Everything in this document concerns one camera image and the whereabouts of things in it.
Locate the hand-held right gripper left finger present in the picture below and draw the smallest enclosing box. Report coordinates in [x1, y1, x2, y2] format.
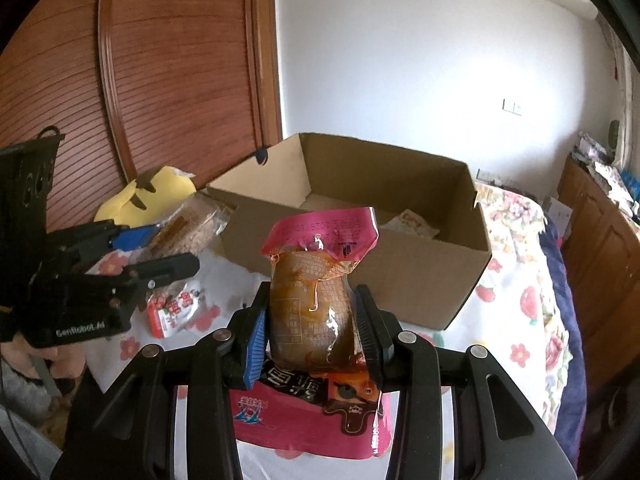
[50, 282, 273, 480]

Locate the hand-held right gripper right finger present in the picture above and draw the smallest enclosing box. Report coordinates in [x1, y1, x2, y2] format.
[352, 284, 576, 480]

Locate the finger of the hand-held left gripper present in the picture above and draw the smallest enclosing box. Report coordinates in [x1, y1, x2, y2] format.
[47, 222, 161, 272]
[116, 252, 201, 294]

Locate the clear cereal bar packet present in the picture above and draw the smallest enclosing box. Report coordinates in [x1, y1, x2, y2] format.
[135, 192, 238, 291]

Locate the brown snack packet pink top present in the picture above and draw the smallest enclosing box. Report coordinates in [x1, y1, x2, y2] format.
[262, 206, 381, 378]

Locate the brown cardboard box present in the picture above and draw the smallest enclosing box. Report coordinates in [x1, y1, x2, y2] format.
[206, 132, 493, 332]

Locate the pale snack packet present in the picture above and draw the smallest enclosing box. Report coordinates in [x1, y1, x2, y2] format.
[382, 208, 442, 241]

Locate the person's left forearm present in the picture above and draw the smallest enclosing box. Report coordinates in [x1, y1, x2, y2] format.
[0, 332, 86, 411]

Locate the red and white snack packet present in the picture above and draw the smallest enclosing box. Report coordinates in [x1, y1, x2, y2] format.
[146, 280, 208, 341]

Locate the yellow plush toy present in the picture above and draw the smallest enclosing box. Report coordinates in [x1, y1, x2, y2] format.
[94, 166, 197, 226]

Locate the large pink snack bag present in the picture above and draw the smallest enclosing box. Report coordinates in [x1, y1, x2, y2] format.
[227, 355, 401, 461]

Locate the strawberry print tablecloth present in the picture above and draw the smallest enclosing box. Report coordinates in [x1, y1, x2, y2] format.
[82, 187, 556, 480]

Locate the wooden slatted door panel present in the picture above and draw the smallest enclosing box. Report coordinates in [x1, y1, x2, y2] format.
[0, 0, 136, 221]

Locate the wooden slatted framed door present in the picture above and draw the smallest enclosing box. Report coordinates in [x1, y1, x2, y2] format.
[97, 0, 283, 181]

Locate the beige floral blanket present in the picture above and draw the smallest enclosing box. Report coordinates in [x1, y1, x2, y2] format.
[472, 180, 576, 411]

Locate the dark blue quilt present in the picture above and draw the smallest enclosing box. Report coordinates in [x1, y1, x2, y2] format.
[540, 217, 588, 453]

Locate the wooden cabinet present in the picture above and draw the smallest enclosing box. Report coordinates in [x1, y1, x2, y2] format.
[556, 157, 640, 361]

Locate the pile of papers and packets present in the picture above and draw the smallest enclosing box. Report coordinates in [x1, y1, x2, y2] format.
[575, 132, 640, 221]

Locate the patterned curtain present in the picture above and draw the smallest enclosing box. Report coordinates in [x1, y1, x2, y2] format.
[597, 10, 640, 171]

